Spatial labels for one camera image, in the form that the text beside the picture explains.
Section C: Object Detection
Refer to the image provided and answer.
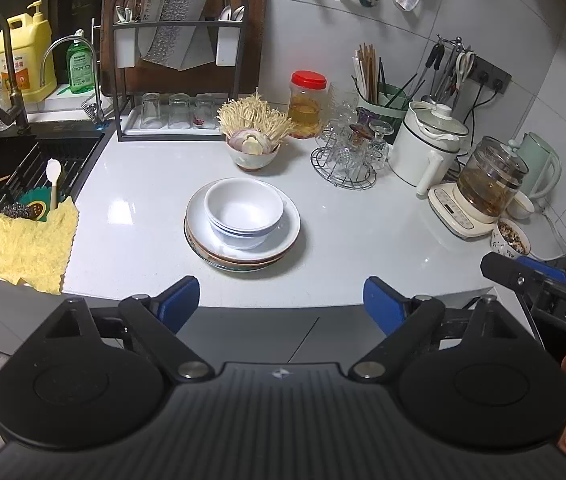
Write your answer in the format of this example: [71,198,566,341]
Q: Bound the halved purple onion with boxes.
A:
[228,129,274,155]

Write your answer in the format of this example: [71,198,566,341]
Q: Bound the white vegetable bowl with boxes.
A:
[226,132,281,172]

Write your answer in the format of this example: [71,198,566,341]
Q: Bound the bundle of wooden chopsticks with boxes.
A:
[353,42,381,106]

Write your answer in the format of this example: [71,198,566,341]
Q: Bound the mint green electric kettle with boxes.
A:
[513,131,562,201]

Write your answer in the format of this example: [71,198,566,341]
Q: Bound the chrome faucet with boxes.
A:
[39,35,106,126]

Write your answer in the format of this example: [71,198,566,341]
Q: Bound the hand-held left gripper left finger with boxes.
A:
[27,276,216,381]

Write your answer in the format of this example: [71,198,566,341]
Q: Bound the light blue bowl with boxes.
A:
[209,220,282,241]
[217,234,276,251]

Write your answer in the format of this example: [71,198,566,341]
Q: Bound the white electric cooking pot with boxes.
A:
[388,101,471,197]

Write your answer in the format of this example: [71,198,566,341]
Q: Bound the white drip tray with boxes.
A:
[120,102,234,136]

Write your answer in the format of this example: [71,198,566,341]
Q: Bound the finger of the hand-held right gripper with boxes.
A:
[480,251,544,306]
[517,255,566,286]

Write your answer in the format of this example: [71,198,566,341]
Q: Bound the black chopsticks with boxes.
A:
[378,57,418,108]

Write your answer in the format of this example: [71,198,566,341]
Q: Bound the white utensil cup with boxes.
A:
[114,5,138,68]
[216,5,242,67]

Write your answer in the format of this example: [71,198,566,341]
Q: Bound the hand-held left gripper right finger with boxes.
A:
[348,276,547,381]

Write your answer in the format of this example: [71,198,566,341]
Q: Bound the floral patterned plate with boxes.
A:
[185,232,288,275]

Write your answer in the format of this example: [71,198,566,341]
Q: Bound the small white tea cup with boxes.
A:
[507,190,535,221]

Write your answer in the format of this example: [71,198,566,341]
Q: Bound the kitchen scissors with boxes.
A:
[455,50,476,86]

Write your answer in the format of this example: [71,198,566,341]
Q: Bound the green dish soap bottle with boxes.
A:
[65,30,98,95]

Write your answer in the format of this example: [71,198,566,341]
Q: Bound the hammered pattern cleaver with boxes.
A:
[138,0,204,68]

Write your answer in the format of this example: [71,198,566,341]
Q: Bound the patterned cup of grains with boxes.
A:
[490,217,532,260]

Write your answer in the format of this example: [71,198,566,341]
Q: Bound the white spatula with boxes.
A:
[45,158,62,211]

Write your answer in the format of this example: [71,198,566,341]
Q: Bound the black wall power strip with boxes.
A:
[468,57,512,93]

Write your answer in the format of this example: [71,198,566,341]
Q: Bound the wire cup rack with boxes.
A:
[310,147,378,191]

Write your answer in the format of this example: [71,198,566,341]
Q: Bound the brown wooden cutting board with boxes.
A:
[100,0,268,98]

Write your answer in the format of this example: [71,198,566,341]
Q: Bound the enoki mushroom bunch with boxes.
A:
[217,89,298,148]

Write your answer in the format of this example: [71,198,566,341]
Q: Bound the cluster of crystal glass cups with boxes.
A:
[315,90,396,171]

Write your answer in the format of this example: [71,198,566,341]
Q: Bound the glass health kettle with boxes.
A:
[457,136,530,223]

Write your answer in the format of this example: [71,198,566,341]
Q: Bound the green chopstick holder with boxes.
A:
[357,82,414,121]

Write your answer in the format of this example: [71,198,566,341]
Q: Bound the sink drying rack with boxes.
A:
[0,142,101,211]

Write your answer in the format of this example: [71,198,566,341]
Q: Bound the clear drinking glass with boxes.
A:
[168,92,192,130]
[194,92,216,128]
[139,92,164,131]

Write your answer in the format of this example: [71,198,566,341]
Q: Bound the cream kettle heating base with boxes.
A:
[428,182,501,240]

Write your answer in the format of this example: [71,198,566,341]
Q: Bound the yellow detergent bottle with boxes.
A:
[0,0,58,106]

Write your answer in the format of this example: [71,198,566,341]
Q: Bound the dark metal knife rack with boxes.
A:
[102,0,254,142]

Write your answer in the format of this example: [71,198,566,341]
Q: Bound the plain steel cleaver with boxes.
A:
[180,0,216,71]

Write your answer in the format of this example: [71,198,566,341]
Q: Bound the green yellow dish cloth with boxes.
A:
[18,187,61,223]

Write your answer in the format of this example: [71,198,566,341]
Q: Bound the steel wool scrubber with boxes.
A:
[0,202,36,221]

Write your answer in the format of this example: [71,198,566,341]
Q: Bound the red lid plastic jar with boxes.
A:
[288,71,328,140]

